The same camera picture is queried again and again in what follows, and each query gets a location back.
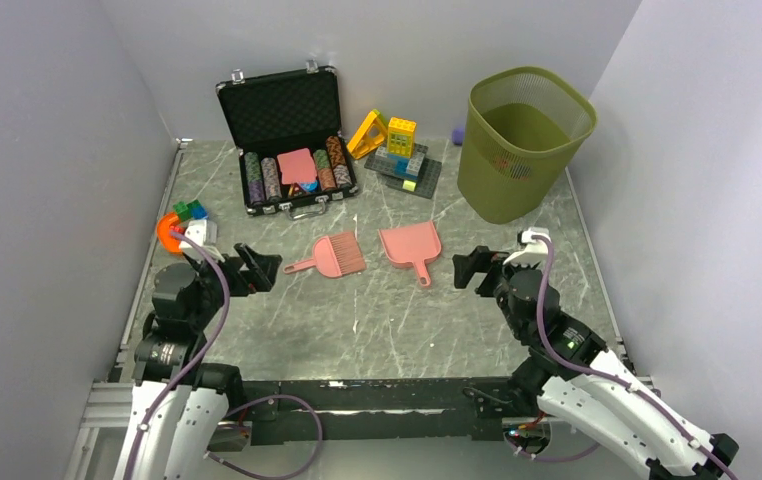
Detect olive green mesh wastebasket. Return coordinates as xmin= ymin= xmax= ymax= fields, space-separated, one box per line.
xmin=457 ymin=66 xmax=597 ymax=224

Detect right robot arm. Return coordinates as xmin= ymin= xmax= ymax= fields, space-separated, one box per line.
xmin=453 ymin=242 xmax=740 ymax=479

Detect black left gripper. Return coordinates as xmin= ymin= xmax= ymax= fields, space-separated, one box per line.
xmin=185 ymin=241 xmax=280 ymax=330

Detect pink hand brush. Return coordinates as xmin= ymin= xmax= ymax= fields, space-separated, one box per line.
xmin=283 ymin=231 xmax=367 ymax=278

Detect black poker chip case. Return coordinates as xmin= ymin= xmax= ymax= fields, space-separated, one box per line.
xmin=215 ymin=60 xmax=360 ymax=220

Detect purple cable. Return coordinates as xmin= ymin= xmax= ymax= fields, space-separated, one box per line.
xmin=505 ymin=235 xmax=740 ymax=480
xmin=122 ymin=229 xmax=325 ymax=480

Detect grey brick base plate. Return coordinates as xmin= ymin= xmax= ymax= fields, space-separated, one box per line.
xmin=364 ymin=143 xmax=442 ymax=199

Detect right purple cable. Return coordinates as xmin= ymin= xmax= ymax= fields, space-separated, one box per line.
xmin=505 ymin=235 xmax=740 ymax=480

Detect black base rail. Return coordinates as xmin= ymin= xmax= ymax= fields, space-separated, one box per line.
xmin=228 ymin=377 xmax=539 ymax=446

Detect pink plastic dustpan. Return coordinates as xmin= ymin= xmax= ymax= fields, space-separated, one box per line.
xmin=378 ymin=220 xmax=442 ymax=288

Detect yellow toy brick window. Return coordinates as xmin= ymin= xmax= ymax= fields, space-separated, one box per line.
xmin=386 ymin=117 xmax=417 ymax=158

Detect orange yellow triangle toy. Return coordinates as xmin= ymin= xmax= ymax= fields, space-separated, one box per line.
xmin=347 ymin=109 xmax=388 ymax=160

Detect purple object behind basket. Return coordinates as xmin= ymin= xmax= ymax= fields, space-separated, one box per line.
xmin=451 ymin=125 xmax=465 ymax=146

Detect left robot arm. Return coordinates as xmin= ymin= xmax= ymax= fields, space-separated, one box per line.
xmin=114 ymin=243 xmax=283 ymax=479

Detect aluminium frame rail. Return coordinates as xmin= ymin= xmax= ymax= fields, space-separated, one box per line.
xmin=64 ymin=382 xmax=133 ymax=480

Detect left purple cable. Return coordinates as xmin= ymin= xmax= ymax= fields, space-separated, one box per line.
xmin=122 ymin=229 xmax=325 ymax=480

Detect green blue toy bricks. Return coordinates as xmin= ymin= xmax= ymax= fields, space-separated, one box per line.
xmin=173 ymin=200 xmax=209 ymax=222

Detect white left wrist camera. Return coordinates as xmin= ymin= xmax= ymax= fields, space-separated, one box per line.
xmin=169 ymin=219 xmax=223 ymax=262

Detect orange curved toy piece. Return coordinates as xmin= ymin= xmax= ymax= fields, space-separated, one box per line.
xmin=155 ymin=212 xmax=185 ymax=255

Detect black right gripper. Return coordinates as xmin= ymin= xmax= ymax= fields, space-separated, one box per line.
xmin=453 ymin=245 xmax=538 ymax=340

